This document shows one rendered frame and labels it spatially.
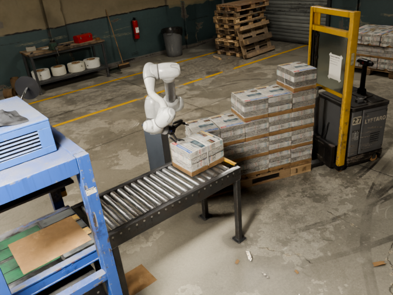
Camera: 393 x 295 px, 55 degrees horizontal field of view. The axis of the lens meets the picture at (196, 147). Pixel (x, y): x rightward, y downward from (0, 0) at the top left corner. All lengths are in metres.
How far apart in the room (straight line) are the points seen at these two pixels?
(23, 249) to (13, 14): 7.41
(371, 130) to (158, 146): 2.55
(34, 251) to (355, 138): 3.64
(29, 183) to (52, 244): 0.82
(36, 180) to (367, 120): 3.77
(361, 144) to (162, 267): 2.79
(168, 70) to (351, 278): 2.31
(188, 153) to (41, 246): 1.30
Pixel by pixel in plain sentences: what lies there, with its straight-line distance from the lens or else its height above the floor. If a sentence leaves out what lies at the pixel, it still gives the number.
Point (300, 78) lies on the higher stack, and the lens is 4.25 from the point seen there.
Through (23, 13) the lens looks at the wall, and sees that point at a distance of 9.76.
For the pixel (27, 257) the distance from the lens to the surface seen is 2.80.
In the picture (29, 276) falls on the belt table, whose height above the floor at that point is 0.80.
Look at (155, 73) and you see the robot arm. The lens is 3.24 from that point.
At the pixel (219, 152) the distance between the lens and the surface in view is 3.32.
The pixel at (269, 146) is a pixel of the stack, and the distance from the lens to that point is 4.35.
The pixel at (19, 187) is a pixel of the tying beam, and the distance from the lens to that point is 2.09.
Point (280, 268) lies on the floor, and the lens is 3.49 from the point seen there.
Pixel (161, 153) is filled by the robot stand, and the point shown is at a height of 0.67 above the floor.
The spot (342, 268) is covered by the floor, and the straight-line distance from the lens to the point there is 3.57.
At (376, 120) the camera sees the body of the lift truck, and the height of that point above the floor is 0.57.
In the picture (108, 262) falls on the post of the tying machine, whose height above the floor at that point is 0.77.
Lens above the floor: 2.46
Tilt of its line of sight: 27 degrees down
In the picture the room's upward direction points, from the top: 5 degrees counter-clockwise
